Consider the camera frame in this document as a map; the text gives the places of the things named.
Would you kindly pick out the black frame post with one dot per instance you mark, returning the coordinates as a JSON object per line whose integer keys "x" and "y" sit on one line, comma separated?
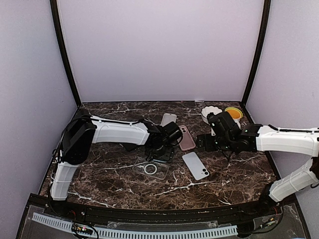
{"x": 63, "y": 51}
{"x": 258, "y": 52}

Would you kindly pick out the small green circuit board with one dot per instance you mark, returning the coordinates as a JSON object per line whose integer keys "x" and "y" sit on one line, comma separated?
{"x": 82, "y": 230}

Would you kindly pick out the left black frame post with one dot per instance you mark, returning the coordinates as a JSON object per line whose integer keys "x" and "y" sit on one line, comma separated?
{"x": 63, "y": 51}

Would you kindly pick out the pink phone case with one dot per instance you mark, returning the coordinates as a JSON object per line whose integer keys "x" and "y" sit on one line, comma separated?
{"x": 187, "y": 142}

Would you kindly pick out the black front rail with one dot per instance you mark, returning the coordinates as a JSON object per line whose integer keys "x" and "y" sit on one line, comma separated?
{"x": 98, "y": 215}

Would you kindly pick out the black smartphone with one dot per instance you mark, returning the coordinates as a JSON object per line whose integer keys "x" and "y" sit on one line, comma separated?
{"x": 129, "y": 146}

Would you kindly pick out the right black frame post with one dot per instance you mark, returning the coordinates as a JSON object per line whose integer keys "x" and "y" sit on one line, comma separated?
{"x": 258, "y": 52}

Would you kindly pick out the white patterned mug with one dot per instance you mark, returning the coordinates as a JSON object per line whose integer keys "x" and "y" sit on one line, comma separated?
{"x": 238, "y": 123}

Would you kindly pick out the white scalloped bowl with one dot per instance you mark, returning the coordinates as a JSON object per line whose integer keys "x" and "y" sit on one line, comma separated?
{"x": 207, "y": 110}

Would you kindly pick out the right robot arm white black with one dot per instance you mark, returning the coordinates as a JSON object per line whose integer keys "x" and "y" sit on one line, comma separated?
{"x": 228, "y": 136}

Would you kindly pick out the white phone case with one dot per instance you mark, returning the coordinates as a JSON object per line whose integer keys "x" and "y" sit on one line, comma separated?
{"x": 168, "y": 118}

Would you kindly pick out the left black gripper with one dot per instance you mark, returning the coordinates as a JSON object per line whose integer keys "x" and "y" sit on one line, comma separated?
{"x": 167, "y": 156}

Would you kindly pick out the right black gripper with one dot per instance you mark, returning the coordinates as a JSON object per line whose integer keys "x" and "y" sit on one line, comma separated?
{"x": 200, "y": 143}

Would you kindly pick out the white slotted cable duct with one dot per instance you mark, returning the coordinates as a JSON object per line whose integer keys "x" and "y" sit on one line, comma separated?
{"x": 106, "y": 233}

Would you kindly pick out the phone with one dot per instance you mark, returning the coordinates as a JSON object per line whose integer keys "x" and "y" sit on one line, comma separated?
{"x": 195, "y": 166}
{"x": 159, "y": 161}

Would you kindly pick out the clear magsafe phone case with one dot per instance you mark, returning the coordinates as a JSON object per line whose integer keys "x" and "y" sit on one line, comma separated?
{"x": 151, "y": 169}

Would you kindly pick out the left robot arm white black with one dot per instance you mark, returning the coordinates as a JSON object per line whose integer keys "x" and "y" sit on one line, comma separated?
{"x": 85, "y": 130}

